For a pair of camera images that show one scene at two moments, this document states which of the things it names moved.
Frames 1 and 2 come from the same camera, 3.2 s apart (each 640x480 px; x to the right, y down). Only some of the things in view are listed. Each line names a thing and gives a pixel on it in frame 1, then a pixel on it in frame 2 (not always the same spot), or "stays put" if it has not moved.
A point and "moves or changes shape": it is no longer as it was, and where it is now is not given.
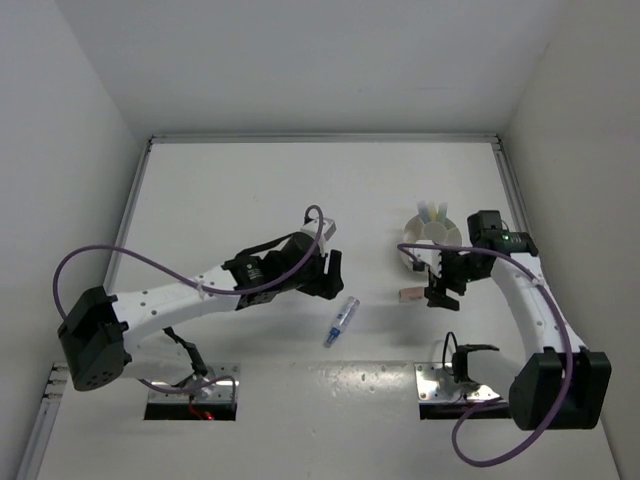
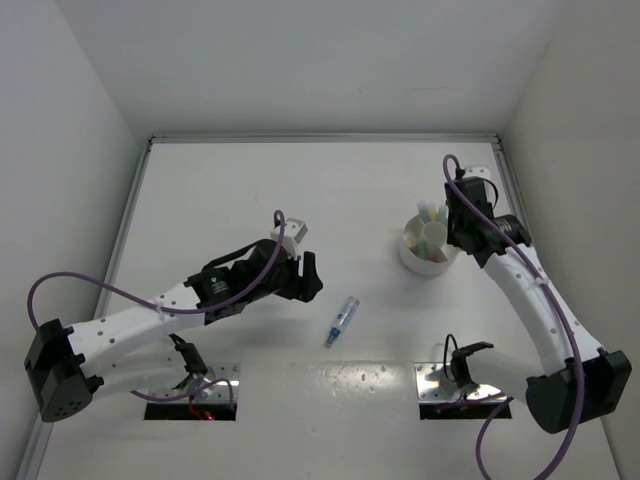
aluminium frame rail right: x=513 y=197 stays put
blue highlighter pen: x=423 y=210 stays put
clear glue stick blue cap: x=343 y=319 stays put
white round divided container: x=443 y=231 stays put
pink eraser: x=412 y=294 moves or changes shape
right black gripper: x=435 y=291 → x=450 y=218
